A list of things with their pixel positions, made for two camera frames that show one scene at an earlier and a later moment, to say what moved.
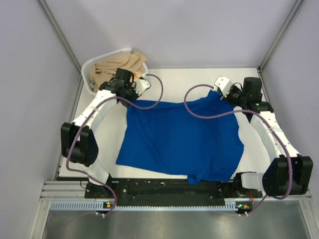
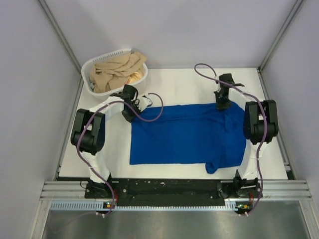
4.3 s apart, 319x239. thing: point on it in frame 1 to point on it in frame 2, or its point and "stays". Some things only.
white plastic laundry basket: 86,69 stays
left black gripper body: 130,94 to 134,105
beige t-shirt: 104,71 stays
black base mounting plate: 168,190 stays
